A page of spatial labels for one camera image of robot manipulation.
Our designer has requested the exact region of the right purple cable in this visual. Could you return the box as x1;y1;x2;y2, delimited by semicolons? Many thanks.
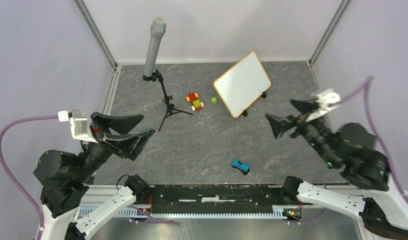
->
333;76;408;215

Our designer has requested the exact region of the white whiteboard with wooden frame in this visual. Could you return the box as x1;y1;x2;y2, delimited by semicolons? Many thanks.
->
213;51;272;119

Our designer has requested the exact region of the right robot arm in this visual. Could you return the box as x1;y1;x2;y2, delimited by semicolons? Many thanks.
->
265;100;408;240

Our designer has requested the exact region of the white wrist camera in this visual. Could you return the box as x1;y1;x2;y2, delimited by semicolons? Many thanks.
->
57;109;98;143
305;88;341;122

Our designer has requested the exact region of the purple cable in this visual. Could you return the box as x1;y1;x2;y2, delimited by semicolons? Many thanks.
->
333;76;408;215
0;114;60;240

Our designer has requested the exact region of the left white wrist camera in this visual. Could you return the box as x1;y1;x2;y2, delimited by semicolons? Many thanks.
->
57;109;98;143

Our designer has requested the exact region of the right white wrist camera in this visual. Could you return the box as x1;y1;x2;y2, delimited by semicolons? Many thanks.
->
305;88;341;122

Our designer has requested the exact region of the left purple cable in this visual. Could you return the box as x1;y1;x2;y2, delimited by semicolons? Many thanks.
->
0;114;60;240

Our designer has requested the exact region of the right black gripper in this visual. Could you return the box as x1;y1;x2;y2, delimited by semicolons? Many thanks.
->
263;98;339;166

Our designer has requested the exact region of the grey microphone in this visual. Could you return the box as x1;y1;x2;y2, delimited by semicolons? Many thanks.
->
143;17;167;81

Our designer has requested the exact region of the black microphone tripod stand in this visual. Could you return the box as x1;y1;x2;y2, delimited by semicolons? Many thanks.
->
152;69;193;132

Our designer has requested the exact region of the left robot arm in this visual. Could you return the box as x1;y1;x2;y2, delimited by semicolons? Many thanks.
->
33;110;155;240

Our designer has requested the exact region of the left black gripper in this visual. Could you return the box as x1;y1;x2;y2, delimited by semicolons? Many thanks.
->
74;109;157;181

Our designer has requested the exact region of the slotted cable duct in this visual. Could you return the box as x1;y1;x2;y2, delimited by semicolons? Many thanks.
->
78;205;304;220

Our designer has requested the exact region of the aluminium frame rail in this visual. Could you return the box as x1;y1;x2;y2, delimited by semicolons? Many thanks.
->
67;184;368;209

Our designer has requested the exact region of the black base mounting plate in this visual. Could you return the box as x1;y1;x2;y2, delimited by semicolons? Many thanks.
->
136;184;300;214

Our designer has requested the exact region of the colourful toy brick car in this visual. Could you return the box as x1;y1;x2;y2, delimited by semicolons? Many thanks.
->
186;92;204;112

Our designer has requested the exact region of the blue whiteboard eraser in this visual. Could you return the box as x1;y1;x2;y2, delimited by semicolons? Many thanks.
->
231;158;250;175

